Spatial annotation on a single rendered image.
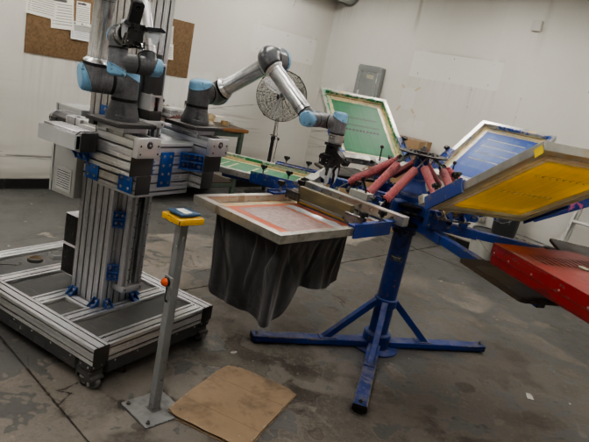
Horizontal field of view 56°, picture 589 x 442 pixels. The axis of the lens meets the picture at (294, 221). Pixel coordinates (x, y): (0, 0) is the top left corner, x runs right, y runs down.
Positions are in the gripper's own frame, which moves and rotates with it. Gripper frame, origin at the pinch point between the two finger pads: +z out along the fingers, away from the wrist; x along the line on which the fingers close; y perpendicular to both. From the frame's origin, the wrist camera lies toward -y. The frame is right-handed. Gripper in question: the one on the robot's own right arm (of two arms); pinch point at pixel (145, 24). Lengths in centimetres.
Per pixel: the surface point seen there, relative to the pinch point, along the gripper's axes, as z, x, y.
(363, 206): -18, -132, 60
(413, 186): -36, -186, 48
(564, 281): 99, -125, 63
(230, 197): -38, -64, 64
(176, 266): -17, -31, 92
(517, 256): 75, -133, 61
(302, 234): 17, -70, 68
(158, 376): -22, -32, 146
